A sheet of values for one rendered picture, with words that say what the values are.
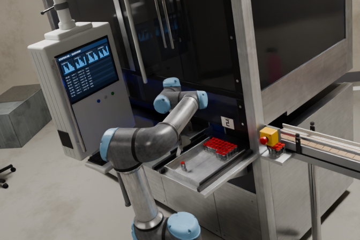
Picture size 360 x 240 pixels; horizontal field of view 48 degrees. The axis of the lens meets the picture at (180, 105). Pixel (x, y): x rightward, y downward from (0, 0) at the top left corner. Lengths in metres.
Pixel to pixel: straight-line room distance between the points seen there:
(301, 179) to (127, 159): 1.43
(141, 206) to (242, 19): 0.92
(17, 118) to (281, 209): 3.45
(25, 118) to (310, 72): 3.67
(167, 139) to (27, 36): 4.66
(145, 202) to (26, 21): 4.52
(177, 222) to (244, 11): 0.94
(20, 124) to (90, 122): 2.56
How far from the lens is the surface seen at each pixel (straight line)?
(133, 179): 1.44
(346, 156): 1.99
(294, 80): 2.24
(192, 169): 2.08
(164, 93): 1.69
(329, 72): 2.56
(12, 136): 5.07
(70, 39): 2.44
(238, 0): 1.83
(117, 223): 3.33
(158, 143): 1.31
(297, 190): 2.55
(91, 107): 2.57
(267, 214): 2.35
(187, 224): 1.55
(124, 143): 1.33
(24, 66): 6.05
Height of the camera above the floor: 2.02
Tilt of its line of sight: 24 degrees down
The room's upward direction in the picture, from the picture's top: 11 degrees counter-clockwise
